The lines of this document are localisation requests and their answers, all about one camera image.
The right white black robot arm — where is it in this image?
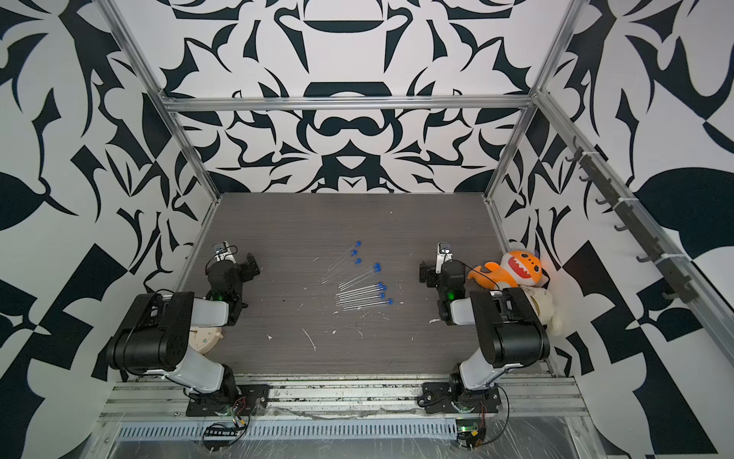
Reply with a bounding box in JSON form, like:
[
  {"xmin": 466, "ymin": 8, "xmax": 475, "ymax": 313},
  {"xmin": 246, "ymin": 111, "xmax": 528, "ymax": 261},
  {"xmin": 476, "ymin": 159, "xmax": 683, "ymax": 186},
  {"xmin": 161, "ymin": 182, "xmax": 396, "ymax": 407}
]
[{"xmin": 419, "ymin": 260, "xmax": 551, "ymax": 394}]

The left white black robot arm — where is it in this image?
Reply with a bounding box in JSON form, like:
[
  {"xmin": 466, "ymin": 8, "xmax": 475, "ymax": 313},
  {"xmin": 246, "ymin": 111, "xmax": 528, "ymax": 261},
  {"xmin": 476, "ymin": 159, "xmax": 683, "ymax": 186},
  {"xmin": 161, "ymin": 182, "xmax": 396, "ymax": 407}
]
[{"xmin": 105, "ymin": 247, "xmax": 260, "ymax": 404}]

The test tube front most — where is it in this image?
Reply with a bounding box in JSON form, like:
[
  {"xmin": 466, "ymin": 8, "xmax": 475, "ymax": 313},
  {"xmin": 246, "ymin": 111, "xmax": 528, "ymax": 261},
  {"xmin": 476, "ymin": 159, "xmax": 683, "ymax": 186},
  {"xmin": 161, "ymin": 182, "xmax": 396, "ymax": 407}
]
[{"xmin": 341, "ymin": 298, "xmax": 394, "ymax": 311}]

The beige round alarm clock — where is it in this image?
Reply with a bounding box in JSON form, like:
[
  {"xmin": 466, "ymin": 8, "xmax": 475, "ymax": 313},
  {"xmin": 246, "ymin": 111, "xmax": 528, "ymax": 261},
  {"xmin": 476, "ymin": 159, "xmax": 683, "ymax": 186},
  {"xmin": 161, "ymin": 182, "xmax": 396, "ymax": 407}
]
[{"xmin": 188, "ymin": 327, "xmax": 224, "ymax": 355}]

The orange shark plush toy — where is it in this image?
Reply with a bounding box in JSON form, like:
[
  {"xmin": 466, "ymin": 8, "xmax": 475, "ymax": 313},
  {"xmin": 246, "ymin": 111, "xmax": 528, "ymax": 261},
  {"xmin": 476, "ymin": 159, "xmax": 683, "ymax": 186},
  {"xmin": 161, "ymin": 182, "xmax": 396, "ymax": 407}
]
[{"xmin": 468, "ymin": 251, "xmax": 543, "ymax": 290}]

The cream plush toy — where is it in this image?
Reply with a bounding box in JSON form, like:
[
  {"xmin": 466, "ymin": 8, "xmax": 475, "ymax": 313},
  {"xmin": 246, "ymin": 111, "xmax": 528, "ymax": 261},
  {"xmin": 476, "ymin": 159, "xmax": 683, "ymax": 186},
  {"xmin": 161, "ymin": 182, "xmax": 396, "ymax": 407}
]
[{"xmin": 521, "ymin": 286, "xmax": 564, "ymax": 336}]

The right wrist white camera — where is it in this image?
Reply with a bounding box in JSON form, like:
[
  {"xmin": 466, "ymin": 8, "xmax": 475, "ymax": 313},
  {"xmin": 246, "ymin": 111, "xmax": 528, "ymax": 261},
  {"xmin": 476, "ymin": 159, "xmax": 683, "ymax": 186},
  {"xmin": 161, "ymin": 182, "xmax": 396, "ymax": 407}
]
[{"xmin": 435, "ymin": 242, "xmax": 453, "ymax": 275}]

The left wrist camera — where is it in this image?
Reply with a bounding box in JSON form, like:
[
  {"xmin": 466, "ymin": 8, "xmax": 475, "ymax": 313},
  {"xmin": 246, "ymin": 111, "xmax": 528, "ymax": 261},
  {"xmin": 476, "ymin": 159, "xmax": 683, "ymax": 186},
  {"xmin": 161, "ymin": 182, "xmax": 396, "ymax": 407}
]
[{"xmin": 212, "ymin": 241, "xmax": 238, "ymax": 263}]

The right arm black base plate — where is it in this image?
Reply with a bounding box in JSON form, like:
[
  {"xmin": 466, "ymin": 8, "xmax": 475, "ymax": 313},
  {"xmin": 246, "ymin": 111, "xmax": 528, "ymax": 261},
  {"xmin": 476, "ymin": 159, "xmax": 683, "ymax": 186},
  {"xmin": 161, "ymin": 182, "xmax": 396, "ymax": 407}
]
[{"xmin": 417, "ymin": 382, "xmax": 502, "ymax": 414}]

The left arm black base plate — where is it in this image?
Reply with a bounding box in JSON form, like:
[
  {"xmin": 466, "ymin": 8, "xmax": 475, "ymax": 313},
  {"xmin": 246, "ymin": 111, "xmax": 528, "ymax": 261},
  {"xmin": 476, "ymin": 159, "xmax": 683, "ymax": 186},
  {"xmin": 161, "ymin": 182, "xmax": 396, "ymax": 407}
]
[{"xmin": 185, "ymin": 384, "xmax": 271, "ymax": 417}]

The aluminium frame front rail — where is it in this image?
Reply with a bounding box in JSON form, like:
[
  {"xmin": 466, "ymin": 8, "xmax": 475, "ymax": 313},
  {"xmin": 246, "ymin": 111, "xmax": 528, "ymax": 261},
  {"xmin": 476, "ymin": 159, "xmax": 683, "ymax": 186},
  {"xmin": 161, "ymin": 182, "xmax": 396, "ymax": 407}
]
[{"xmin": 101, "ymin": 373, "xmax": 590, "ymax": 420}]

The black wall hook rail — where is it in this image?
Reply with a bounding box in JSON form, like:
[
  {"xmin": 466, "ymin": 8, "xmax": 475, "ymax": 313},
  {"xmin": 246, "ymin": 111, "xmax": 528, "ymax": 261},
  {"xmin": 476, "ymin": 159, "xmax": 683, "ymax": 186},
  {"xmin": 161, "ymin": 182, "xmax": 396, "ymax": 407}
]
[{"xmin": 566, "ymin": 138, "xmax": 700, "ymax": 303}]

